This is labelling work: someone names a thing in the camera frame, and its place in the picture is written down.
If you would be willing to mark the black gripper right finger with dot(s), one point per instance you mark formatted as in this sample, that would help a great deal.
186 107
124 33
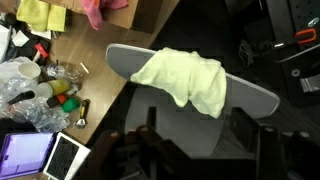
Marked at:
245 126

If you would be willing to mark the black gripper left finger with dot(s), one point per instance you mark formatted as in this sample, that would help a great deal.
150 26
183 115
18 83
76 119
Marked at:
151 120

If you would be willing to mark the light green towel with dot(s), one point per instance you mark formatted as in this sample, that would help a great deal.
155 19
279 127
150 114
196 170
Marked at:
186 76

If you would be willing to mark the pink shirt orange print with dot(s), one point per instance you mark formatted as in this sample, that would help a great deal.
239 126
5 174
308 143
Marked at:
96 10

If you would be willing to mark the grey mesh-back office chair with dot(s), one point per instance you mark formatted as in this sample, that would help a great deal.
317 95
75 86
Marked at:
253 96

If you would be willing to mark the green ball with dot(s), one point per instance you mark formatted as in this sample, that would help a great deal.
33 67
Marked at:
70 104

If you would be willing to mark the white chalk stick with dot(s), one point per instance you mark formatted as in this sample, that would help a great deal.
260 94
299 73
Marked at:
84 67

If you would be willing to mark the orange and black cap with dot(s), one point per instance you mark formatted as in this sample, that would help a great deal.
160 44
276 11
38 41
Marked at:
58 99

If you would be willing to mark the yellow spray bottle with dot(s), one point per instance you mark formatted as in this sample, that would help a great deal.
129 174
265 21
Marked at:
58 87

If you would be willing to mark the small clear plastic bottle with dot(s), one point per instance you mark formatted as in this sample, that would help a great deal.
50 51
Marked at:
63 71

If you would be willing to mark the large cardboard box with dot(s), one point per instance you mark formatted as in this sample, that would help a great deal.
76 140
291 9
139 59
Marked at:
143 16

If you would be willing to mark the clear plastic bags pile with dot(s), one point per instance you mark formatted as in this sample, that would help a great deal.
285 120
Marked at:
36 116

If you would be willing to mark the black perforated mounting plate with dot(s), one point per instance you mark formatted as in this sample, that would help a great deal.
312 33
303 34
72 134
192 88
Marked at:
300 13

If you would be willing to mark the white paper cup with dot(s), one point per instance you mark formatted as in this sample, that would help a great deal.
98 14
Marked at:
29 70

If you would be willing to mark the open silver laptop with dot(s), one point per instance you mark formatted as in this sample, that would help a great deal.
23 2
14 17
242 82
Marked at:
23 153

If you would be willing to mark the small folded white paper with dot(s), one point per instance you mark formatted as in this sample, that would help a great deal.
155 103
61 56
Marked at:
20 38

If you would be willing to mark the yellow microfiber cloth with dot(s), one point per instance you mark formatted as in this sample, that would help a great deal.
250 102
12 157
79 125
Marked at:
36 13

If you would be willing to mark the grey metal bracket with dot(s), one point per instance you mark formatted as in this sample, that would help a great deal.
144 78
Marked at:
310 83

